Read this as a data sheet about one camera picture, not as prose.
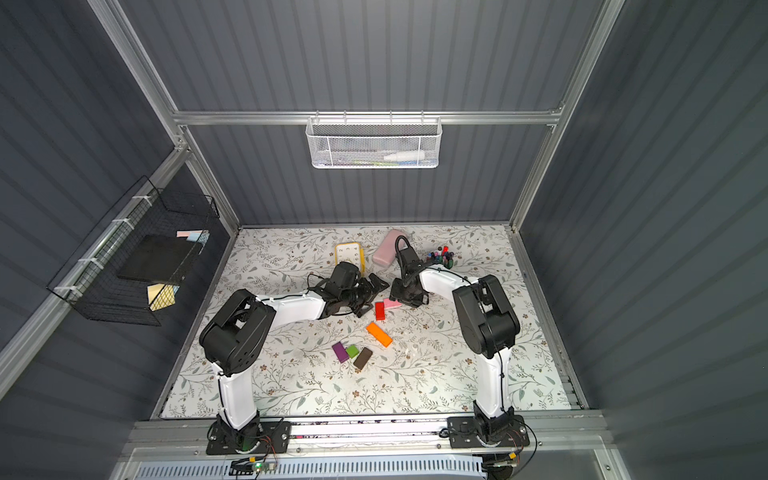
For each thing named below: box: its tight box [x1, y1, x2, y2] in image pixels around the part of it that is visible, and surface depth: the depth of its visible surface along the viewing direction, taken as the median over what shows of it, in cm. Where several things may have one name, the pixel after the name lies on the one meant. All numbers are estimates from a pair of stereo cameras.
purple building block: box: [332, 341, 349, 364], surface depth 88 cm
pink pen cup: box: [426, 246, 455, 269], surface depth 96 cm
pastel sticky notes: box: [176, 230, 203, 242], surface depth 83 cm
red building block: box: [375, 302, 385, 321], surface depth 98 cm
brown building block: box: [353, 347, 373, 370], surface depth 88 cm
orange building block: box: [366, 322, 393, 347], surface depth 93 cm
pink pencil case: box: [372, 229, 408, 267], surface depth 111 cm
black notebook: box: [117, 234, 202, 282], surface depth 75 cm
